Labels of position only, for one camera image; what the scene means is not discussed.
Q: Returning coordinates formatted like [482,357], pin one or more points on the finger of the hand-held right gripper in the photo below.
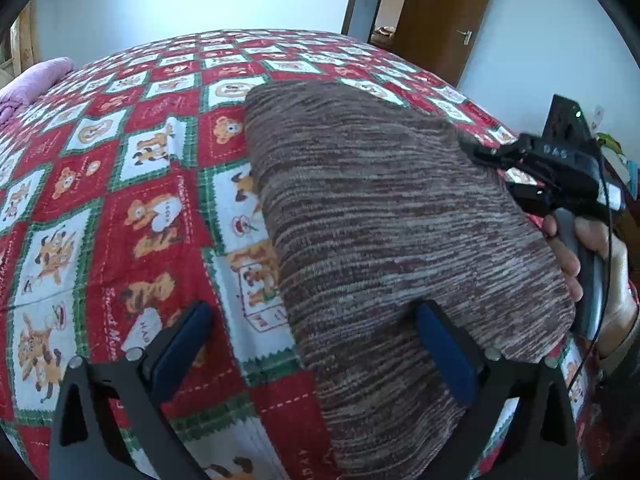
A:
[492,152]
[527,195]

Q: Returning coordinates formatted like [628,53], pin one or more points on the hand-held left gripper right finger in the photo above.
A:
[445,350]

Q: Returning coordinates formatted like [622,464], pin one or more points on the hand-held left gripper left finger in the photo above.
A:
[185,345]

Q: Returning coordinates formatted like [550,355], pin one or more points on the brown striped knitted sweater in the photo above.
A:
[380,240]

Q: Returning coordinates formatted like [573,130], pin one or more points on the person's right forearm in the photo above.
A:
[625,360]

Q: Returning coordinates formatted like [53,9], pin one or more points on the person's right hand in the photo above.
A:
[607,270]

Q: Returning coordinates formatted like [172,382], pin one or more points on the green object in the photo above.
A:
[610,142]

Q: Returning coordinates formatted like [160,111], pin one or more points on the red checkered printed bedspread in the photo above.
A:
[150,220]

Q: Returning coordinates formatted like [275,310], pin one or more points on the brown wooden door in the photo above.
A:
[440,20]

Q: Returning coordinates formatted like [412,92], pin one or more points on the folded purple blanket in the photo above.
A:
[35,82]

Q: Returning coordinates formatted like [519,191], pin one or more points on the yellow curtain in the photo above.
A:
[25,35]

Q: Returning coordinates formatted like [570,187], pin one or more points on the door frame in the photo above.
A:
[357,0]

